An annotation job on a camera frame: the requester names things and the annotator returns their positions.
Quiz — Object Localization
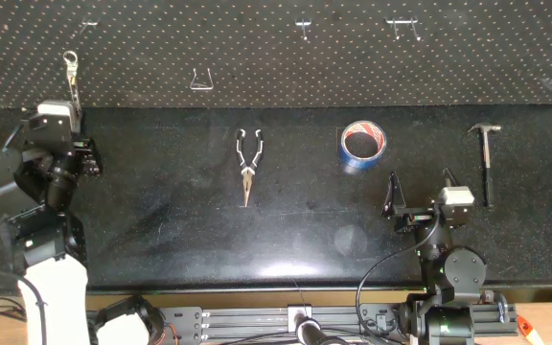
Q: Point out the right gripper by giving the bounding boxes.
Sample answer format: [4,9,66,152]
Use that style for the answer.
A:
[380,167,460,235]

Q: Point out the needle-nose pliers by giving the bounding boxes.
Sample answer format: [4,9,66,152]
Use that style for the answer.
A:
[234,127,265,209]

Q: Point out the wrench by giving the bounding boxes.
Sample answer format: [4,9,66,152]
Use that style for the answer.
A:
[62,50,83,114]

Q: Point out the black pegboard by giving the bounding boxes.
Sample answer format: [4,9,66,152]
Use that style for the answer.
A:
[0,0,552,110]

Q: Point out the hammer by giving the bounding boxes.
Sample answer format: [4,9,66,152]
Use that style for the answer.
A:
[466,122,503,210]

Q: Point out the roll of blue tape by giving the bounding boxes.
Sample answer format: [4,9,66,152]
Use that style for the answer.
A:
[337,119,388,171]

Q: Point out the double-pronged metal hook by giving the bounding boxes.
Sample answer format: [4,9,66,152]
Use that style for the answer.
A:
[384,16,422,42]

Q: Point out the orange and white object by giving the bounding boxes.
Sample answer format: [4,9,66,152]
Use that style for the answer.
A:
[517,314,546,345]

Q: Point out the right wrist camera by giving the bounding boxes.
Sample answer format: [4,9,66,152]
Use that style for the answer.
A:
[436,185,476,208]

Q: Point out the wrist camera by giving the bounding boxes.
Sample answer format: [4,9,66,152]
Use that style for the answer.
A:
[436,185,476,208]
[35,99,81,134]

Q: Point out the mounting rail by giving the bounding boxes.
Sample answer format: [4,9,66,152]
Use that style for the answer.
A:
[158,301,520,345]

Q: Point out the wire loop metal hook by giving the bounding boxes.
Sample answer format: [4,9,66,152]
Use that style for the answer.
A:
[189,67,215,91]

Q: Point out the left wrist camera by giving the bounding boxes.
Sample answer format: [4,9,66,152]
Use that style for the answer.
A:
[35,99,81,134]

